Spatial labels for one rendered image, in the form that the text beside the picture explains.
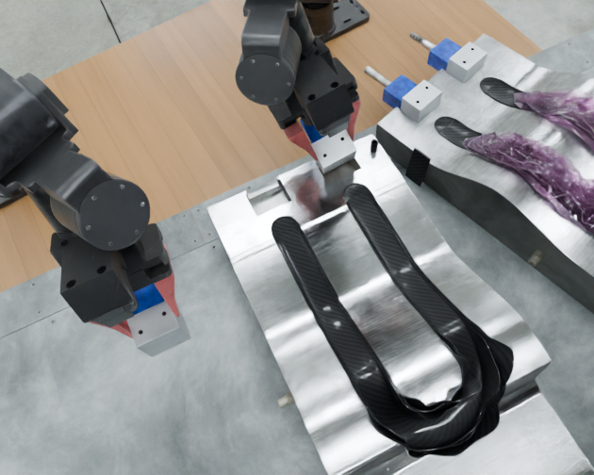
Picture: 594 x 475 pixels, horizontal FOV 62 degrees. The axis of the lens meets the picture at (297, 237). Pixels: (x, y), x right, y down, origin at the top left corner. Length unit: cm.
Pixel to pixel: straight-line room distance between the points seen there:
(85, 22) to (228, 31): 155
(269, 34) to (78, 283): 26
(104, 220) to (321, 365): 30
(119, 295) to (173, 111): 55
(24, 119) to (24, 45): 213
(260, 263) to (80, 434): 33
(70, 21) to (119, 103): 162
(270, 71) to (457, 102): 42
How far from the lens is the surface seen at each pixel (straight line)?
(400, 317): 60
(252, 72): 49
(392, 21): 103
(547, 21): 237
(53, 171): 42
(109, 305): 43
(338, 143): 66
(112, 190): 40
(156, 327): 57
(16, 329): 83
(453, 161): 76
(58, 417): 77
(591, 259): 73
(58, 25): 258
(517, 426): 65
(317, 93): 50
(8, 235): 91
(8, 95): 44
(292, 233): 66
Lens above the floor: 147
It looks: 64 degrees down
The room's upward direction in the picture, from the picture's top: 10 degrees counter-clockwise
